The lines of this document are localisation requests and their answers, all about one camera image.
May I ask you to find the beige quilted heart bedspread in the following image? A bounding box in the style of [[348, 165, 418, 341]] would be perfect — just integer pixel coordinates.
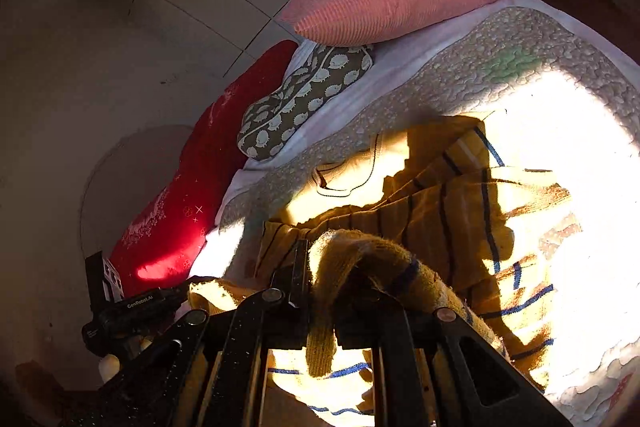
[[215, 7, 640, 427]]

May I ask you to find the white panelled wardrobe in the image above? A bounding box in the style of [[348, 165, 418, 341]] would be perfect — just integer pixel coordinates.
[[0, 0, 451, 388]]

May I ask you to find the brown hedgehog print pillow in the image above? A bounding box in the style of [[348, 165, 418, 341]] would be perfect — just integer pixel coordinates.
[[236, 43, 375, 162]]

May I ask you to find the red blanket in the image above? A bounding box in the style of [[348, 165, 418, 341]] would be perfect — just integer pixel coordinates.
[[107, 39, 301, 295]]

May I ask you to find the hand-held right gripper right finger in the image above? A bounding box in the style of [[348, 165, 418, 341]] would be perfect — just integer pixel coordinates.
[[334, 284, 572, 427]]

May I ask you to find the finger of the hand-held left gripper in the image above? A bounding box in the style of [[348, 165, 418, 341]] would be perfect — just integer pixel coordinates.
[[172, 275, 223, 303]]

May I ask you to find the person's left hand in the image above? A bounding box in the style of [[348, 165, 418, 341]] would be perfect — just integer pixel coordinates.
[[98, 336, 153, 384]]

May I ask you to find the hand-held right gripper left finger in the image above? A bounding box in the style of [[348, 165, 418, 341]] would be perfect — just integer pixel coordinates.
[[65, 238, 312, 427]]

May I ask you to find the yellow blue-striped knit sweater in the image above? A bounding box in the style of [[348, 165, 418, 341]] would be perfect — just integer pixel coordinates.
[[187, 112, 573, 427]]

